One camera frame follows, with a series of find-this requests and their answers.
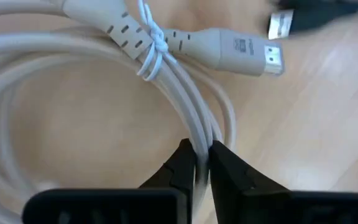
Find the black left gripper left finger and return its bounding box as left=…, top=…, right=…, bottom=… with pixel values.
left=21, top=138, right=198, bottom=224

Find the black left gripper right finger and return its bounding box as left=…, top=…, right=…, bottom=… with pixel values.
left=208, top=139, right=358, bottom=224

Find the white twist tie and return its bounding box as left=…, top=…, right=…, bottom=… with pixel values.
left=136, top=0, right=177, bottom=82

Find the black USB cable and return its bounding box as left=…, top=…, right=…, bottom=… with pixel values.
left=267, top=0, right=358, bottom=40

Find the white HDMI cable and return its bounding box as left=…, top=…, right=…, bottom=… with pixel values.
left=0, top=0, right=287, bottom=224

